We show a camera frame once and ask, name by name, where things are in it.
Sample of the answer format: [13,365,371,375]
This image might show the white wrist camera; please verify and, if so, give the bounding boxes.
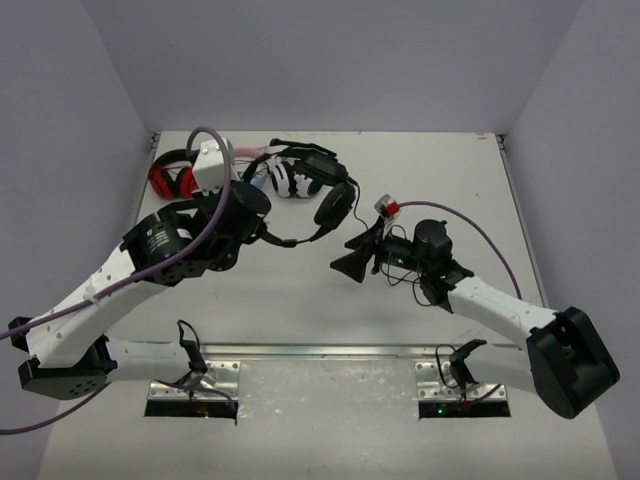
[189,139,225,195]
[374,194,400,221]

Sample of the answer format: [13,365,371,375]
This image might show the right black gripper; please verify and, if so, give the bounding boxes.
[331,217,430,283]

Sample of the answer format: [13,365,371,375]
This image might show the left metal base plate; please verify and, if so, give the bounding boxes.
[147,358,241,402]

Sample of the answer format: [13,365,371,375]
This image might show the white black striped headphones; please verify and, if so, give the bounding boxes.
[269,157,322,199]

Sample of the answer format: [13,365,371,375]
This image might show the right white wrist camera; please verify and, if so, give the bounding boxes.
[374,194,400,221]

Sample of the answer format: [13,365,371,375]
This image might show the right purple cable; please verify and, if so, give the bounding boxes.
[397,200,521,301]

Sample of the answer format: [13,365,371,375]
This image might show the metal table edge rail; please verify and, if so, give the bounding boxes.
[194,342,531,359]

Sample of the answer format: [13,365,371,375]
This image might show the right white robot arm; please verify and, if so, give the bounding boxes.
[330,220,621,419]

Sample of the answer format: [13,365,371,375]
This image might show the red black headphones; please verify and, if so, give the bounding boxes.
[147,149,199,200]

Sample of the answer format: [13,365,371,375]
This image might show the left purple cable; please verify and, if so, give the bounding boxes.
[0,126,234,435]

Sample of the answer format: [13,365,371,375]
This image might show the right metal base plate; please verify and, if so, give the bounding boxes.
[414,358,507,402]

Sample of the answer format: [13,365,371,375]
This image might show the blue pink cat-ear headphones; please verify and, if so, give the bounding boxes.
[234,146,270,189]

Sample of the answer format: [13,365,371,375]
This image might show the black headset with cable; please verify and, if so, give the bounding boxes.
[244,138,451,309]

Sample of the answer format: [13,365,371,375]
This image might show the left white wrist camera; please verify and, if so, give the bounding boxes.
[189,139,225,195]

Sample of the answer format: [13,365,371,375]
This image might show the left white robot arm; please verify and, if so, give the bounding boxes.
[9,181,271,400]

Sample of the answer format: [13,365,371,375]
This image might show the purple cable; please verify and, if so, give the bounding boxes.
[397,200,521,301]
[0,126,234,435]

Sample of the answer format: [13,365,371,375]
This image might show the metal base plate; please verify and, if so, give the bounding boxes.
[414,358,507,402]
[147,358,241,402]

